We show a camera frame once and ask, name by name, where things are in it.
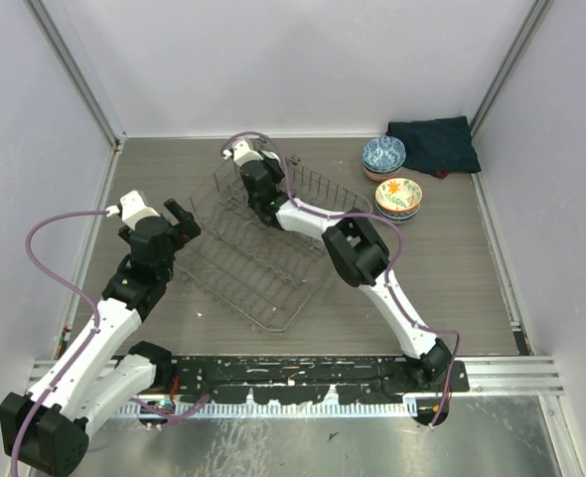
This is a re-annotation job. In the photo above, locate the green leaf pattern bowl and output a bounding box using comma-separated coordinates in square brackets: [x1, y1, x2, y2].
[364, 164, 403, 176]

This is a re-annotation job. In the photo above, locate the blue white diamond bowl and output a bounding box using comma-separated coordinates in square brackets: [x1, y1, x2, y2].
[362, 135, 406, 169]

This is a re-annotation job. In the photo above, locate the yellow bowl with leaves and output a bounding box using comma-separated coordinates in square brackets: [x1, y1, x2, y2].
[374, 178, 423, 212]

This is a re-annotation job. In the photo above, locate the yellow blue floral bowl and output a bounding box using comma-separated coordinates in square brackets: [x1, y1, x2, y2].
[379, 213, 415, 224]

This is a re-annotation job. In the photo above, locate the red blue zigzag bowl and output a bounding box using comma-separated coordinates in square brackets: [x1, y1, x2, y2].
[376, 207, 419, 217]

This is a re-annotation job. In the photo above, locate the orange floral bowl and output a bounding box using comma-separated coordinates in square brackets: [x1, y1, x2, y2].
[368, 175, 387, 183]

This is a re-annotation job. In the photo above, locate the blue floral bowl front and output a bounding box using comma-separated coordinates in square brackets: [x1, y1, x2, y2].
[364, 169, 400, 182]

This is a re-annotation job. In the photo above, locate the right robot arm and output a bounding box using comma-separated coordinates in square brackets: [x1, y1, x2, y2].
[234, 152, 454, 392]

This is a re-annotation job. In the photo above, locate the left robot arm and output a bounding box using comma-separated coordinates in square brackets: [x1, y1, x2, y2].
[0, 191, 201, 476]

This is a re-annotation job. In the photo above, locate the dark blue cloth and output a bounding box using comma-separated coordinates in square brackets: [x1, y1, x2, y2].
[386, 116, 482, 179]

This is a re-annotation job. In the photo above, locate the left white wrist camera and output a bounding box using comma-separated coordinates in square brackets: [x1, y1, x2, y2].
[105, 190, 160, 230]

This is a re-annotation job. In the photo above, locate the grey wire dish rack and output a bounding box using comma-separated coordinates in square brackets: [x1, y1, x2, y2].
[173, 138, 373, 335]

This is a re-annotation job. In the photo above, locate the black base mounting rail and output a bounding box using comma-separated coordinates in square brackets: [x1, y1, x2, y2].
[144, 356, 445, 405]

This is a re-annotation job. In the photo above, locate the white slotted cable duct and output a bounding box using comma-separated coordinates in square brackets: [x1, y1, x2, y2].
[118, 397, 418, 419]

